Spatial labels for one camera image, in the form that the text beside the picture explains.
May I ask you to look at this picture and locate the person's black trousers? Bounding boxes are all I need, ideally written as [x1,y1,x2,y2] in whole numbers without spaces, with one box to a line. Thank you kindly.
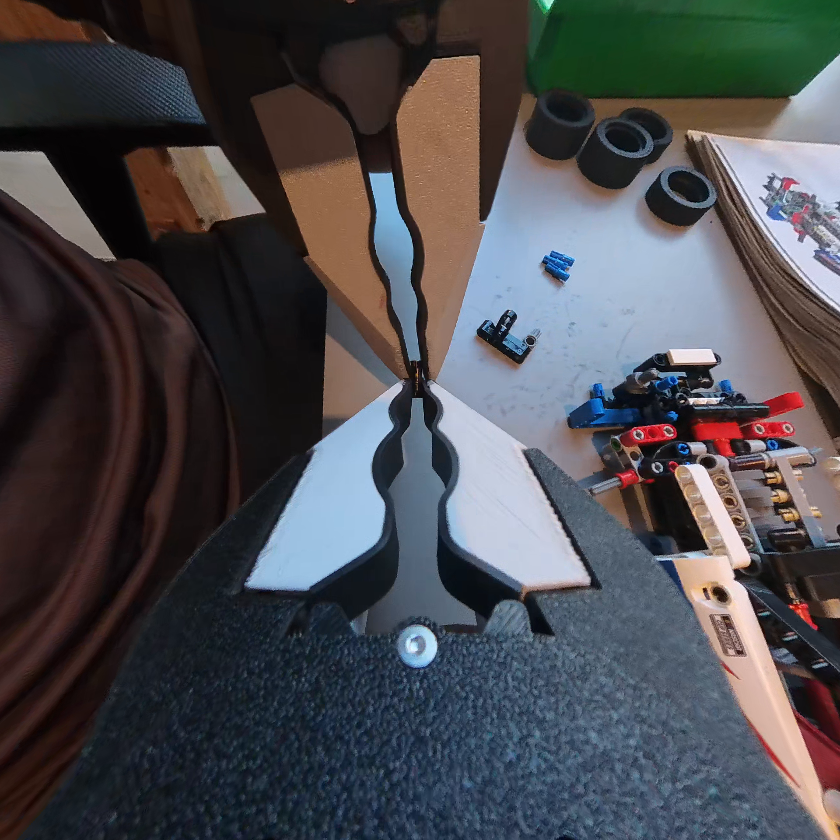
[154,217,328,487]

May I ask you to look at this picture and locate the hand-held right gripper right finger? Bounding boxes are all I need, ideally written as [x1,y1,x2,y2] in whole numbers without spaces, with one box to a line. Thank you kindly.
[423,379,593,619]

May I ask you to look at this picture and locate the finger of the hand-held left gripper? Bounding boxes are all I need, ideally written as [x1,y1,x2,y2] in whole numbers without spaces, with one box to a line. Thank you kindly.
[392,54,488,383]
[251,82,414,383]

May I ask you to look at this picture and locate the wooden cabinet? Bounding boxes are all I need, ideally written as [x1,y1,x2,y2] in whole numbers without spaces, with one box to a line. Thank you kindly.
[0,0,266,237]

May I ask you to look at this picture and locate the brick model race car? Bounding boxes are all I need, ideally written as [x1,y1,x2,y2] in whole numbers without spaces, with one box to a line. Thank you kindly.
[567,349,840,834]

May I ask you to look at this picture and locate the grey desk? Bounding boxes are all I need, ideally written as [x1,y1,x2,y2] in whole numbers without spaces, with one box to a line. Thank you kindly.
[322,72,840,634]

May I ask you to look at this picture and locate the green plastic bin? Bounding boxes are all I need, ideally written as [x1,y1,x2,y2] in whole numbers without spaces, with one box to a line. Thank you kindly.
[525,0,840,99]

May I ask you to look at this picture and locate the black chair armrest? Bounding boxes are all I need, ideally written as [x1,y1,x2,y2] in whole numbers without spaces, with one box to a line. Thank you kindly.
[0,39,212,260]

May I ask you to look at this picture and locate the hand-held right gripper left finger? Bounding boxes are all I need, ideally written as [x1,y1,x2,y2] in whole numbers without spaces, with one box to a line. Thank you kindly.
[244,379,412,619]

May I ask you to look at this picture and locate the black rubber tyre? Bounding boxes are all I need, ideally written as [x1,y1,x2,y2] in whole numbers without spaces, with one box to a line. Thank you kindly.
[619,108,674,164]
[525,90,597,160]
[645,166,718,227]
[576,118,655,190]

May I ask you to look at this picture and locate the open instruction booklet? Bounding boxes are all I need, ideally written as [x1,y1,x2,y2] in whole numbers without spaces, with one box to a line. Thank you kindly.
[686,130,840,421]

